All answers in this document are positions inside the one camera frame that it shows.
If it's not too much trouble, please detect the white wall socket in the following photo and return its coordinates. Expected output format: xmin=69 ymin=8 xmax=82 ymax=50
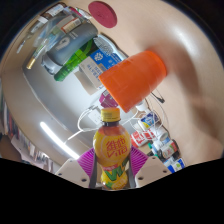
xmin=88 ymin=108 xmax=103 ymax=124

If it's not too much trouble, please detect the white bottle with blue label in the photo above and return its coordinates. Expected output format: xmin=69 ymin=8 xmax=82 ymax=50
xmin=137 ymin=112 xmax=160 ymax=132

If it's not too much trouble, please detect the white LED light bar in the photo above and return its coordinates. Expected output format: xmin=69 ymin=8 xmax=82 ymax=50
xmin=39 ymin=121 xmax=81 ymax=160

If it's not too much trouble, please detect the orange plastic cup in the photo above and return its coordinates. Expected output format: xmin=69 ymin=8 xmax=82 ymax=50
xmin=98 ymin=49 xmax=168 ymax=114

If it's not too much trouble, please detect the white and blue carton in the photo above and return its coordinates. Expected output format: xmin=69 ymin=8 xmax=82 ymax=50
xmin=78 ymin=46 xmax=128 ymax=96

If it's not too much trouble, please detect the green glass bottle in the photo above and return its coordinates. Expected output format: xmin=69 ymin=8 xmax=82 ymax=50
xmin=53 ymin=38 xmax=101 ymax=83

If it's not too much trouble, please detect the flat round red coaster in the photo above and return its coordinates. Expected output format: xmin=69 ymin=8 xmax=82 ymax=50
xmin=87 ymin=0 xmax=118 ymax=29

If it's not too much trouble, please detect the red and white canister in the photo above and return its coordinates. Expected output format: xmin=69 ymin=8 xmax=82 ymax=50
xmin=130 ymin=128 xmax=158 ymax=149

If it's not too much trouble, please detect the grey shaker bottle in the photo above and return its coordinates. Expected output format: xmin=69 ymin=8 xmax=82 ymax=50
xmin=41 ymin=19 xmax=100 ymax=76

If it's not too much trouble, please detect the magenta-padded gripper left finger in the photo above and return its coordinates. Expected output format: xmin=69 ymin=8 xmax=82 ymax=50
xmin=54 ymin=148 xmax=98 ymax=189

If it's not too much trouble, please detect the white cable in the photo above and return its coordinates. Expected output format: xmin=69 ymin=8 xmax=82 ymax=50
xmin=63 ymin=104 xmax=101 ymax=145

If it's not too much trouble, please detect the gold-capped clear bottle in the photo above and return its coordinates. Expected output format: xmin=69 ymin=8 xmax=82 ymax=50
xmin=25 ymin=29 xmax=59 ymax=70

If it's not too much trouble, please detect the blue-lidded white jar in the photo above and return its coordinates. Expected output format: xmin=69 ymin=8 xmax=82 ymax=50
xmin=164 ymin=157 xmax=187 ymax=174

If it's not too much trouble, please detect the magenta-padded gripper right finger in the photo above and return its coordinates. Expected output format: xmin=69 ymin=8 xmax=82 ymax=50
xmin=128 ymin=145 xmax=173 ymax=189

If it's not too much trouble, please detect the yellow drink bottle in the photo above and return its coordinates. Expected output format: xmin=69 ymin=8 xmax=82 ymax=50
xmin=92 ymin=107 xmax=132 ymax=191

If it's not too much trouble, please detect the brown jar with white lid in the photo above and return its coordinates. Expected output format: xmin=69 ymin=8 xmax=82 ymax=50
xmin=41 ymin=3 xmax=68 ymax=19

